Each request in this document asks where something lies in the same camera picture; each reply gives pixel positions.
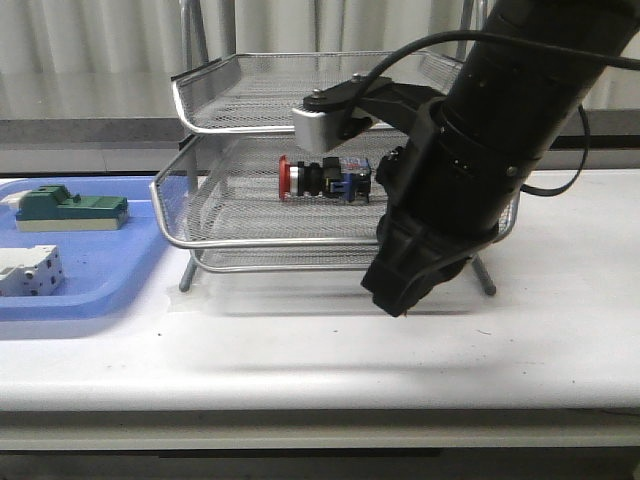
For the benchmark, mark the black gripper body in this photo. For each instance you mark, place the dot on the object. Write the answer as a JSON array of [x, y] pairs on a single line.
[[412, 257]]

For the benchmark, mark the red emergency stop button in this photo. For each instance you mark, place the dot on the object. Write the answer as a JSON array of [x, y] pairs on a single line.
[[343, 178]]

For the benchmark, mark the silver mesh tray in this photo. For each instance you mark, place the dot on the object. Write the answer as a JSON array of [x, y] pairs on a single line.
[[221, 191], [285, 259], [256, 92]]

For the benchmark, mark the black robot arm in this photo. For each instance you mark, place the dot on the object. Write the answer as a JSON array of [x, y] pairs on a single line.
[[469, 153]]

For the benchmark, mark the blue plastic tray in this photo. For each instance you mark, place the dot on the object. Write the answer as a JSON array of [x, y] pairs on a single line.
[[103, 270]]

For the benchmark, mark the white circuit breaker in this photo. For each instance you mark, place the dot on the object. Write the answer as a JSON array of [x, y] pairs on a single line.
[[34, 271]]

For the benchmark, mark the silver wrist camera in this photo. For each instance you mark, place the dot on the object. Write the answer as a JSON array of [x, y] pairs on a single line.
[[321, 123]]

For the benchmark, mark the green knife switch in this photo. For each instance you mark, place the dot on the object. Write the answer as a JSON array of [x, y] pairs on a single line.
[[53, 208]]

